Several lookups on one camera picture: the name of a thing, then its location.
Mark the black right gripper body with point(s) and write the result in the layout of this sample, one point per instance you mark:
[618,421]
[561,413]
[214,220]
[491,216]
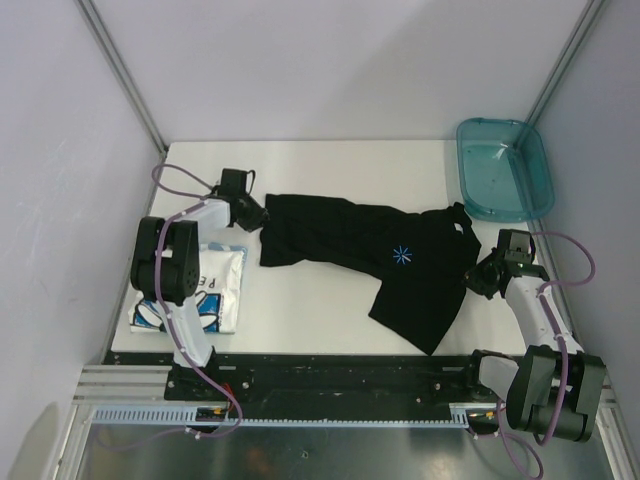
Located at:
[479,276]

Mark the black t-shirt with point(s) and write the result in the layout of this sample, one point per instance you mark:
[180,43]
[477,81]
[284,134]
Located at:
[420,258]

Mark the grey slotted cable duct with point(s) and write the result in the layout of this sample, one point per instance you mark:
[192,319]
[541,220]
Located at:
[452,417]

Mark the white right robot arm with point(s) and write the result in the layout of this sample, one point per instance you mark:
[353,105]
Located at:
[554,389]

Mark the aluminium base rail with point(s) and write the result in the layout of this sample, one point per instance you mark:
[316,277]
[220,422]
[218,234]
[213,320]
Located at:
[119,383]

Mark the right aluminium frame post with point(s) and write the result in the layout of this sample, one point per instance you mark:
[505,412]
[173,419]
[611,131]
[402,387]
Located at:
[577,39]

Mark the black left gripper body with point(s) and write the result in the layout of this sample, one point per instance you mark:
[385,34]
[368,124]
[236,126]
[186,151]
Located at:
[252,213]

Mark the white folded daisy t-shirt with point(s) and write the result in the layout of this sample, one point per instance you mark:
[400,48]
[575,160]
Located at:
[217,294]

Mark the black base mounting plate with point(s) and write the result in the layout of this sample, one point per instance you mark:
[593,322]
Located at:
[346,387]

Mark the left aluminium frame post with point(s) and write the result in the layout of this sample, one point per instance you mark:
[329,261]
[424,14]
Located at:
[117,64]

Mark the teal plastic bin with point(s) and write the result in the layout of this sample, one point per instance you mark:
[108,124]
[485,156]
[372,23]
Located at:
[503,171]

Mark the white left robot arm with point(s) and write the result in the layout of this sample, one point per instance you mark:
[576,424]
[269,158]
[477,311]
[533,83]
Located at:
[166,266]

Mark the aluminium frame post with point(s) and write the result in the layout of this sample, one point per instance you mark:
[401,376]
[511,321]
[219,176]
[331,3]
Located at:
[577,39]
[117,64]

